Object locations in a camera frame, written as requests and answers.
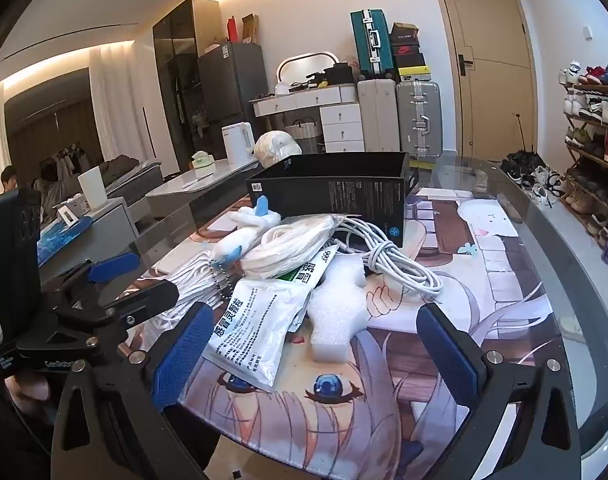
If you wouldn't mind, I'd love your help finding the shoe rack with shoes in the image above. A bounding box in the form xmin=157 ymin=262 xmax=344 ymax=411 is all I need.
xmin=558 ymin=60 xmax=608 ymax=251

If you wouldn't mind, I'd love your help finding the teal suitcase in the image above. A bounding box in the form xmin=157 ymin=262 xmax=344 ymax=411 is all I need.
xmin=350 ymin=9 xmax=397 ymax=81

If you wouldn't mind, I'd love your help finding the grey side table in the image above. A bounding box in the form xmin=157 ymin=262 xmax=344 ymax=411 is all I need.
xmin=144 ymin=157 xmax=265 ymax=223

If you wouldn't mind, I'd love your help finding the grey refrigerator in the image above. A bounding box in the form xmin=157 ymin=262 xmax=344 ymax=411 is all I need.
xmin=197 ymin=42 xmax=265 ymax=137

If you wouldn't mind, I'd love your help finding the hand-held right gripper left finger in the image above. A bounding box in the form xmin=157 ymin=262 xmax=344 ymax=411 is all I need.
xmin=51 ymin=302 xmax=215 ymax=480

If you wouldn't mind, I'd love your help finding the white framed mirror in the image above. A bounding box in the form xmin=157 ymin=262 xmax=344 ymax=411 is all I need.
xmin=275 ymin=51 xmax=339 ymax=84

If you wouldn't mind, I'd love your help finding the white and blue plush toy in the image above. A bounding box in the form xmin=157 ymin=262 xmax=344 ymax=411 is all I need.
xmin=211 ymin=196 xmax=281 ymax=273

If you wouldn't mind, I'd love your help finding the white electric kettle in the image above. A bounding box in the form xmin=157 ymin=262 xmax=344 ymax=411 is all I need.
xmin=220 ymin=122 xmax=256 ymax=164

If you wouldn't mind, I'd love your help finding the grey cabinet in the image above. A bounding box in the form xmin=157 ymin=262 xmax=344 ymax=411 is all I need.
xmin=34 ymin=197 xmax=141 ymax=283

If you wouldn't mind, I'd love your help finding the silver suitcase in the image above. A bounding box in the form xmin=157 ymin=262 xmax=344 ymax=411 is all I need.
xmin=395 ymin=79 xmax=443 ymax=158

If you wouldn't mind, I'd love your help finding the bagged white rope coil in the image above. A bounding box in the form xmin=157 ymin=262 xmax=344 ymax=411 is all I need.
xmin=240 ymin=214 xmax=357 ymax=278

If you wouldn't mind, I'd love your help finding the white paper bag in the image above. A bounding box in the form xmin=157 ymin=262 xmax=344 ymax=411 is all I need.
xmin=77 ymin=167 xmax=108 ymax=211

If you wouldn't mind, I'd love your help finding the white plastic bag bundle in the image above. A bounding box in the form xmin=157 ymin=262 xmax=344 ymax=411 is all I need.
xmin=254 ymin=129 xmax=303 ymax=168

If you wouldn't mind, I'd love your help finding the white cable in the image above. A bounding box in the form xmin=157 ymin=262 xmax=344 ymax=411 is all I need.
xmin=334 ymin=215 xmax=444 ymax=295

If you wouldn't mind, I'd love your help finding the brown cardboard piece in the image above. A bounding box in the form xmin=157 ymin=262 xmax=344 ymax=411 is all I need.
xmin=241 ymin=12 xmax=260 ymax=43

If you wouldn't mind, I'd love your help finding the black box yellow stripe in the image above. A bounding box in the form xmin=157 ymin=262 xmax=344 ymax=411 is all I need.
xmin=394 ymin=54 xmax=429 ymax=81

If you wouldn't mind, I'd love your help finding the white dressing table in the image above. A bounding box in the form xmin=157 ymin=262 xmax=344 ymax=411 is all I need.
xmin=249 ymin=84 xmax=365 ymax=154

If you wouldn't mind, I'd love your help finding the black bag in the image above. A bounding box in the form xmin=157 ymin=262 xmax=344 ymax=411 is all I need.
xmin=324 ymin=62 xmax=358 ymax=86

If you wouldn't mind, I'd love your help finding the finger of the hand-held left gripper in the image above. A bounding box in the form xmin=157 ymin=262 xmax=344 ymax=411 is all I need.
xmin=41 ymin=252 xmax=141 ymax=306
xmin=59 ymin=280 xmax=180 ymax=342

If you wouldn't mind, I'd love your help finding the beige suitcase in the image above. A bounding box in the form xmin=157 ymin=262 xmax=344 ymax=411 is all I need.
xmin=356 ymin=77 xmax=401 ymax=153

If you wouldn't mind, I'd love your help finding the black cardboard box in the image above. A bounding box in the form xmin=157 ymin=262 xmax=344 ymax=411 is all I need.
xmin=245 ymin=151 xmax=419 ymax=248

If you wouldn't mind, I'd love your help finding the white medicine packet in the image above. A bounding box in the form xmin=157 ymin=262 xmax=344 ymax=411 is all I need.
xmin=201 ymin=277 xmax=312 ymax=393

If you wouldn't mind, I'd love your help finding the person's left hand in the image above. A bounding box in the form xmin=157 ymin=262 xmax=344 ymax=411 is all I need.
xmin=0 ymin=367 xmax=60 ymax=426

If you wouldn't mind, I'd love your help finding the white corded bundle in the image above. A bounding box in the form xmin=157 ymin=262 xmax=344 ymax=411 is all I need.
xmin=151 ymin=252 xmax=235 ymax=321

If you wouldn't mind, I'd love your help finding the green and white packet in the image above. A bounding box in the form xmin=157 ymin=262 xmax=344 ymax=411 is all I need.
xmin=276 ymin=257 xmax=342 ymax=291

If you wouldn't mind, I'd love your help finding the dark glass cabinet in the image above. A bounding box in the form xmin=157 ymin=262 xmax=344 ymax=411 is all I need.
xmin=152 ymin=0 xmax=222 ymax=171

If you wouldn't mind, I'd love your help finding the white foam piece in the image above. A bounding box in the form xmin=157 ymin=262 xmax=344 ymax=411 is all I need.
xmin=306 ymin=266 xmax=370 ymax=363

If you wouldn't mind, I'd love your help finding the pile of dark shoes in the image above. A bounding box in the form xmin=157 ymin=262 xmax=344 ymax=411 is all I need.
xmin=499 ymin=150 xmax=570 ymax=207

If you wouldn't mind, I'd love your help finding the beige wooden door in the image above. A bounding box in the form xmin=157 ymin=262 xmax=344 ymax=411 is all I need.
xmin=429 ymin=0 xmax=537 ymax=153

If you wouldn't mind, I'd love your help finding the wicker basket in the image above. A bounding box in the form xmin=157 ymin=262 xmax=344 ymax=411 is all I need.
xmin=285 ymin=117 xmax=319 ymax=153

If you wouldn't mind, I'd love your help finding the wooden shoe rack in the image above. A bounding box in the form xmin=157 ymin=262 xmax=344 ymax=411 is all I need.
xmin=559 ymin=80 xmax=608 ymax=261

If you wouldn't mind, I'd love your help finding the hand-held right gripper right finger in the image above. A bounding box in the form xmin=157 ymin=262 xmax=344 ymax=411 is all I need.
xmin=416 ymin=302 xmax=582 ymax=480

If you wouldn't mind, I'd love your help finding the blue packet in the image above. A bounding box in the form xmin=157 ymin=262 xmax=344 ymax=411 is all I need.
xmin=36 ymin=217 xmax=96 ymax=262

